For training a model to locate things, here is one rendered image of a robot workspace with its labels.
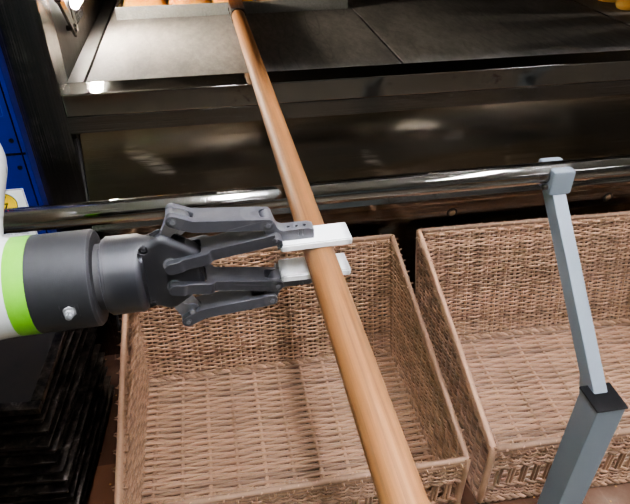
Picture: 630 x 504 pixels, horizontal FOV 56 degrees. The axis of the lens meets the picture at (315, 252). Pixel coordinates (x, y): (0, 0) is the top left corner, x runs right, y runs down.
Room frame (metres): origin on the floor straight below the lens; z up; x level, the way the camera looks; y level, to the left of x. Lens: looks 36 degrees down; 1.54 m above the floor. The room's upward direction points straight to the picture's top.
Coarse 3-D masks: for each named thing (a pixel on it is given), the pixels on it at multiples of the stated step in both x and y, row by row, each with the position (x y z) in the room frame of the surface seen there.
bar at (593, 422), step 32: (544, 160) 0.74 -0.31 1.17; (576, 160) 0.73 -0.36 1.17; (608, 160) 0.73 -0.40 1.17; (192, 192) 0.64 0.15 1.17; (224, 192) 0.64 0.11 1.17; (256, 192) 0.65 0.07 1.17; (320, 192) 0.65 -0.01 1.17; (352, 192) 0.66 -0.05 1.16; (384, 192) 0.67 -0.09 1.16; (416, 192) 0.68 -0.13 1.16; (448, 192) 0.69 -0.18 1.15; (544, 192) 0.72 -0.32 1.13; (32, 224) 0.59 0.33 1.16; (64, 224) 0.60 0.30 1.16; (96, 224) 0.61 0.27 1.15; (576, 256) 0.64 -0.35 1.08; (576, 288) 0.61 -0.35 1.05; (576, 320) 0.58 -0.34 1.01; (576, 352) 0.57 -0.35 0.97; (608, 384) 0.53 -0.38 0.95; (576, 416) 0.51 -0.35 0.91; (608, 416) 0.49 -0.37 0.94; (576, 448) 0.49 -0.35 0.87; (576, 480) 0.49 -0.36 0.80
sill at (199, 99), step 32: (416, 64) 1.11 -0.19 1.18; (448, 64) 1.11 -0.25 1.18; (480, 64) 1.11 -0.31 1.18; (512, 64) 1.11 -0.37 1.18; (544, 64) 1.11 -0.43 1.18; (576, 64) 1.12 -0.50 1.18; (608, 64) 1.13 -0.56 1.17; (64, 96) 0.96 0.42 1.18; (96, 96) 0.97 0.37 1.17; (128, 96) 0.97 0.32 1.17; (160, 96) 0.98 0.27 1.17; (192, 96) 0.99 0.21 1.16; (224, 96) 1.00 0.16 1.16; (288, 96) 1.02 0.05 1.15; (320, 96) 1.03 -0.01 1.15; (352, 96) 1.04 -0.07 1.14
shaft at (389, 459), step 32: (256, 64) 1.01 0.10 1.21; (256, 96) 0.90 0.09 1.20; (288, 160) 0.65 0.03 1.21; (288, 192) 0.59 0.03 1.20; (320, 224) 0.51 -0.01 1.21; (320, 256) 0.46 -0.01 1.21; (320, 288) 0.41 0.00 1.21; (352, 320) 0.37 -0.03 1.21; (352, 352) 0.33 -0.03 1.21; (352, 384) 0.30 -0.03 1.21; (384, 384) 0.30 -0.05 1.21; (384, 416) 0.27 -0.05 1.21; (384, 448) 0.24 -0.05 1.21; (384, 480) 0.22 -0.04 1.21; (416, 480) 0.22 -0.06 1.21
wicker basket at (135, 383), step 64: (256, 256) 0.97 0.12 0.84; (384, 256) 1.01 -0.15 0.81; (128, 320) 0.81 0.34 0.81; (256, 320) 0.93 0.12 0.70; (320, 320) 0.95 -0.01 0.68; (384, 320) 0.97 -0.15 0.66; (128, 384) 0.70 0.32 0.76; (192, 384) 0.85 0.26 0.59; (256, 384) 0.85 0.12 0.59; (320, 384) 0.86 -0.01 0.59; (128, 448) 0.60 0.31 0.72; (192, 448) 0.70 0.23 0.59; (256, 448) 0.70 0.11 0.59; (320, 448) 0.70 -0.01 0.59; (448, 448) 0.64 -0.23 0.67
